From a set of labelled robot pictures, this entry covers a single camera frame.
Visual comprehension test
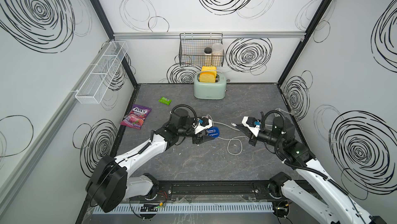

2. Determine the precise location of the white USB charging cable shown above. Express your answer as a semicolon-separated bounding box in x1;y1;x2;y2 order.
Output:
207;114;249;156

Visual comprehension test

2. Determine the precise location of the blue electric shaver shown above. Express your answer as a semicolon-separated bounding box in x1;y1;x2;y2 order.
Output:
207;126;220;138

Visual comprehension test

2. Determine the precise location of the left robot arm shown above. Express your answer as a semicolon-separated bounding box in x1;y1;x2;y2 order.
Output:
86;104;214;213

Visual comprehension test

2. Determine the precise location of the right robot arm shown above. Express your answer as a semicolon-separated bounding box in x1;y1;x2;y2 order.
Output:
235;110;385;224

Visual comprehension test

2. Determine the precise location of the green snack packet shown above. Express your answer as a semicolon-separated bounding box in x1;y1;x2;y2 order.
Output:
158;97;172;106

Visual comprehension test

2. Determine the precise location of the mint green toaster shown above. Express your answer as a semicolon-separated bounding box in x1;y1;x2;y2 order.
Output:
193;72;227;100

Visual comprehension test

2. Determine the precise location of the front yellow toast slice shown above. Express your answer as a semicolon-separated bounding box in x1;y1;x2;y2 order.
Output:
198;71;217;83

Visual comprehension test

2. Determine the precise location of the yellow toast slice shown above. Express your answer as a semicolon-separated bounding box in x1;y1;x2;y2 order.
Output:
198;71;217;83
201;66;217;77

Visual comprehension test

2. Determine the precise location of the rear yellow toast slice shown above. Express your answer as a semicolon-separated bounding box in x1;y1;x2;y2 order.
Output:
201;66;217;77

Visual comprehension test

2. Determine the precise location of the purple candy bag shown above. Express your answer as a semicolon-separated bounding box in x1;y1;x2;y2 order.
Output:
121;104;152;129

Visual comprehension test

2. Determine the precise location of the dark lid spice jar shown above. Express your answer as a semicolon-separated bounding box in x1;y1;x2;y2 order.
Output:
204;47;213;66

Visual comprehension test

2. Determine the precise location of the white lid spice jar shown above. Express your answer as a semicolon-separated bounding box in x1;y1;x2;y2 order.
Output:
212;43;224;66

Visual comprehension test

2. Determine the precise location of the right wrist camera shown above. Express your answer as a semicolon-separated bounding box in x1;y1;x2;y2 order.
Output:
242;116;261;137

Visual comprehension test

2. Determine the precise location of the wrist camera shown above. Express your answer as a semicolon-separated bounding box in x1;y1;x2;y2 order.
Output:
242;116;261;137
194;116;213;135

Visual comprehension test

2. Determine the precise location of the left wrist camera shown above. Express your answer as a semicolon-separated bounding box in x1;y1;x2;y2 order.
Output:
194;116;213;135

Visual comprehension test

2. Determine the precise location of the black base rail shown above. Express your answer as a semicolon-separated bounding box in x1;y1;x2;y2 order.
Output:
89;180;337;201

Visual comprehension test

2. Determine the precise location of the white slotted cable duct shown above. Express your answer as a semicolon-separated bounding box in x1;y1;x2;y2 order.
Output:
108;202;274;215

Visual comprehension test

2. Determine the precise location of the black wire wall basket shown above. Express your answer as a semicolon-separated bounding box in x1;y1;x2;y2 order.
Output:
178;33;224;67

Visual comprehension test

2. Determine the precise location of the white mesh wall shelf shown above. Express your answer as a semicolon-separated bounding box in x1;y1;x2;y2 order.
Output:
75;41;128;104

